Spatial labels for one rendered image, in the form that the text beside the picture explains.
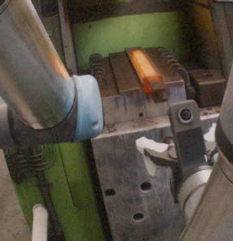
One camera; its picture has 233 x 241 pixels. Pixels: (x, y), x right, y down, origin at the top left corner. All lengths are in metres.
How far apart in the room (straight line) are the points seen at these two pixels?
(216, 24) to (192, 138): 0.65
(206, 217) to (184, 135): 0.33
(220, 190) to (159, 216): 0.87
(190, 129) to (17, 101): 0.33
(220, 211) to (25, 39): 0.21
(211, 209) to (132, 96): 0.80
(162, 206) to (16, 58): 0.89
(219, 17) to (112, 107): 0.42
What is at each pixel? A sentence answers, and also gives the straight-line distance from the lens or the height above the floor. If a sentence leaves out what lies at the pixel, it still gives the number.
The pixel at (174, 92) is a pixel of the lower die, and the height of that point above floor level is 0.97.
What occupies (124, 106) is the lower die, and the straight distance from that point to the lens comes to 1.16.
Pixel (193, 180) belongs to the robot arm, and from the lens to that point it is 0.65.
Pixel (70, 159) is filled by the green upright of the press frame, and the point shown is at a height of 0.78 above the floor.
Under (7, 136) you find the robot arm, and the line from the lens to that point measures 0.58.
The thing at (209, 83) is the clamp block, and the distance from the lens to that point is 1.18.
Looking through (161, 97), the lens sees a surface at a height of 0.99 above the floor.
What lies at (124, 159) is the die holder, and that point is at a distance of 1.14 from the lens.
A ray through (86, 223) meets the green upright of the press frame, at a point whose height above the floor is 0.56.
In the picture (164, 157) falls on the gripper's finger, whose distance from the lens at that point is 0.75.
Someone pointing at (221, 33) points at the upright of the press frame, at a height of 1.08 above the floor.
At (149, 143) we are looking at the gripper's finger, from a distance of 0.81.
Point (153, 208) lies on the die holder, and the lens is 1.21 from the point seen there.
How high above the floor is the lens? 1.33
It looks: 20 degrees down
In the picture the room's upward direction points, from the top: 9 degrees counter-clockwise
